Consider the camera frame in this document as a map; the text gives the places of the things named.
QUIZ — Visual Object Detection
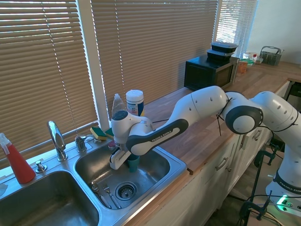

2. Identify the chrome sink knob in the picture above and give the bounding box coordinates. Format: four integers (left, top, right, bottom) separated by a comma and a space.
35, 160, 48, 174

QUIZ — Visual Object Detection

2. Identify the white kitchen cabinet run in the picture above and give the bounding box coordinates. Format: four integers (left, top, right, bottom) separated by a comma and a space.
131, 80, 291, 226

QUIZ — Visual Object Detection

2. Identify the clear jar with white lid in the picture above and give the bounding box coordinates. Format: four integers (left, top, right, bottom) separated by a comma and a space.
243, 51, 259, 62

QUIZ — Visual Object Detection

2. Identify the metal spoon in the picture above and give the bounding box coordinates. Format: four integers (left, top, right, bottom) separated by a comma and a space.
91, 182, 112, 209

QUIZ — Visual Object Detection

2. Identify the black plastic food container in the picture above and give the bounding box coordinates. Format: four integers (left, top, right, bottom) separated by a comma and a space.
206, 49, 234, 64
210, 41, 238, 53

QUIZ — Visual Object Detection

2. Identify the teal plastic mug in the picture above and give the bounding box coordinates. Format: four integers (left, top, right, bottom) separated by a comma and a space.
127, 154, 141, 173

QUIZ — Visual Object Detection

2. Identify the stainless steel double sink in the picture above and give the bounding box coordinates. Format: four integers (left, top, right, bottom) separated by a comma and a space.
0, 129, 189, 226

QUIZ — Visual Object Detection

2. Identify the clear Dawn dish soap bottle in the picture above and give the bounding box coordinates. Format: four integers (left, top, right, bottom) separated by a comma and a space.
111, 93, 128, 116

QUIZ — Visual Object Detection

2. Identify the chrome sink sprayer head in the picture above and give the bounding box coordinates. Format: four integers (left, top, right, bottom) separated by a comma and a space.
75, 134, 102, 153

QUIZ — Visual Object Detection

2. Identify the red spray bottle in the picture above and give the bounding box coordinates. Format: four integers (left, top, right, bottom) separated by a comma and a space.
0, 132, 37, 185

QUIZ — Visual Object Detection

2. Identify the black microwave oven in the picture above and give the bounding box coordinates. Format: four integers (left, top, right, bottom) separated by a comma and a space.
183, 55, 240, 93

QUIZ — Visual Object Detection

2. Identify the metal fork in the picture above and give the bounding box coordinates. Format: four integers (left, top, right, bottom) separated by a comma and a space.
102, 184, 123, 210

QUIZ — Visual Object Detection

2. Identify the wide tan window blind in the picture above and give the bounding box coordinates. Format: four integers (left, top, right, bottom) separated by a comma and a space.
90, 0, 220, 119
0, 0, 100, 169

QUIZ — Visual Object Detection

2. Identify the metal sink drain strainer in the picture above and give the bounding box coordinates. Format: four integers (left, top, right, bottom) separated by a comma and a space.
114, 181, 138, 202

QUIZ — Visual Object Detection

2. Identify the white cleaning wipes canister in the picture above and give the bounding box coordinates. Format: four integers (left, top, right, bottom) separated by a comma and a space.
125, 89, 145, 118

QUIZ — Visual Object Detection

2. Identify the black clamp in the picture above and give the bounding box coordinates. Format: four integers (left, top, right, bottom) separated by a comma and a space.
253, 145, 285, 168
239, 190, 274, 221

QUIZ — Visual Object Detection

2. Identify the chrome sink faucet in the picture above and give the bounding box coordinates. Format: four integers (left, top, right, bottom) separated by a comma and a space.
47, 120, 69, 161

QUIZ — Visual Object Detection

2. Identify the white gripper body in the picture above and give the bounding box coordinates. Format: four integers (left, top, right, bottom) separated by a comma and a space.
109, 148, 132, 171

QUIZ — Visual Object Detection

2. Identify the orange container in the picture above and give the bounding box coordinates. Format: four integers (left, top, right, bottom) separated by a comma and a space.
237, 58, 250, 74

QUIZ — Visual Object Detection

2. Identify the narrow white window blind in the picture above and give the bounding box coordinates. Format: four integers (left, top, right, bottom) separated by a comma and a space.
215, 0, 258, 59

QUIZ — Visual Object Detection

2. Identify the grey cutlery basket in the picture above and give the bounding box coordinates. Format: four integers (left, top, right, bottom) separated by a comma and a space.
259, 46, 282, 66

